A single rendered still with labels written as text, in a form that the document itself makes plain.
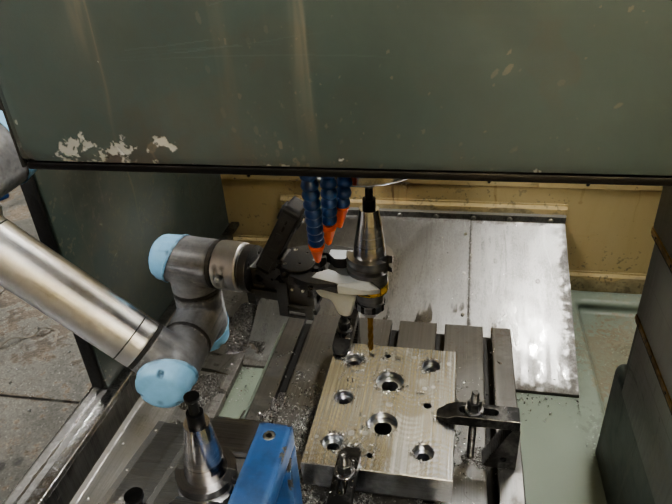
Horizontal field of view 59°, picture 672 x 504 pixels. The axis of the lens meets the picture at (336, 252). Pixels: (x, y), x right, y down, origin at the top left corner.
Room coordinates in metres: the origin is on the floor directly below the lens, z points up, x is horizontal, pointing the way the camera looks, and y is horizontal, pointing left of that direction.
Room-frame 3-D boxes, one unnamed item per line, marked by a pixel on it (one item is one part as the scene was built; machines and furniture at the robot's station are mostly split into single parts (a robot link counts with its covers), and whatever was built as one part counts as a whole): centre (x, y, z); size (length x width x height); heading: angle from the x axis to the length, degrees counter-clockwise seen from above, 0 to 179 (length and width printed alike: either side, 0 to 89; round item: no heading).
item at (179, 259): (0.78, 0.22, 1.26); 0.11 x 0.08 x 0.09; 69
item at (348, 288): (0.66, -0.01, 1.26); 0.09 x 0.03 x 0.06; 55
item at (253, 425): (0.47, 0.14, 1.21); 0.07 x 0.05 x 0.01; 77
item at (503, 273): (1.33, -0.19, 0.75); 0.89 x 0.67 x 0.26; 77
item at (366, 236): (0.68, -0.05, 1.35); 0.04 x 0.04 x 0.07
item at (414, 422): (0.73, -0.07, 0.97); 0.29 x 0.23 x 0.05; 167
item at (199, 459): (0.42, 0.15, 1.26); 0.04 x 0.04 x 0.07
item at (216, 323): (0.76, 0.23, 1.16); 0.11 x 0.08 x 0.11; 171
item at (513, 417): (0.68, -0.21, 0.97); 0.13 x 0.03 x 0.15; 77
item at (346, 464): (0.57, 0.01, 0.97); 0.13 x 0.03 x 0.15; 167
